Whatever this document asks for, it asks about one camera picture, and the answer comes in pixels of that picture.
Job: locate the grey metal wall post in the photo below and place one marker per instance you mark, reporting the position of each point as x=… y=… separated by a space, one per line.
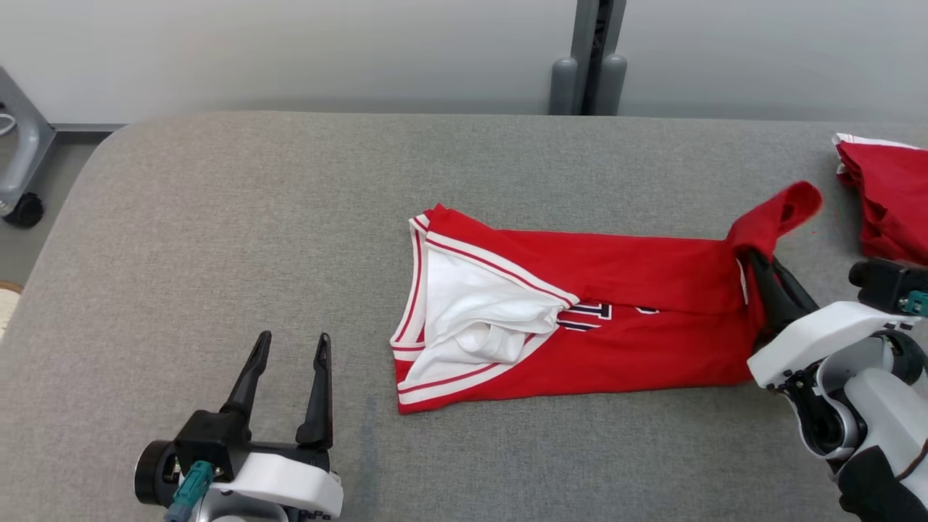
x=583 y=43

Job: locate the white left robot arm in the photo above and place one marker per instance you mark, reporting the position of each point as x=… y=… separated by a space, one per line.
x=239 y=512

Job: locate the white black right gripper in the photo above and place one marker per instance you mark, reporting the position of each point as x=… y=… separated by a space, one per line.
x=812 y=341

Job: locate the beige round object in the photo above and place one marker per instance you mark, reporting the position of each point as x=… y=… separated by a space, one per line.
x=7 y=308

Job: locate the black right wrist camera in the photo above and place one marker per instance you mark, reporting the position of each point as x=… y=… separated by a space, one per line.
x=888 y=286

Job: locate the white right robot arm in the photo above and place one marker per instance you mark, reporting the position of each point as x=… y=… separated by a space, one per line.
x=877 y=406

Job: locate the red basketball jersey white trim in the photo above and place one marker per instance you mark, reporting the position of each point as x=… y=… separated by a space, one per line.
x=638 y=268

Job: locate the grey cylinder bumper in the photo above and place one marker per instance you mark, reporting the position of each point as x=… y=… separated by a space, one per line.
x=563 y=87
x=612 y=83

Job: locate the red shorts with white stripe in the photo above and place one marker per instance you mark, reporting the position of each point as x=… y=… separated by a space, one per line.
x=895 y=196

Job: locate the grey stand with black caster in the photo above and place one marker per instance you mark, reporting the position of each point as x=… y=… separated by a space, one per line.
x=25 y=145

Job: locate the dark grey baseboard strip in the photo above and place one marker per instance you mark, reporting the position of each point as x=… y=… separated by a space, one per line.
x=87 y=128

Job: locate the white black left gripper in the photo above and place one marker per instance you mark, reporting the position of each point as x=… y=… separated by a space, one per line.
x=290 y=478

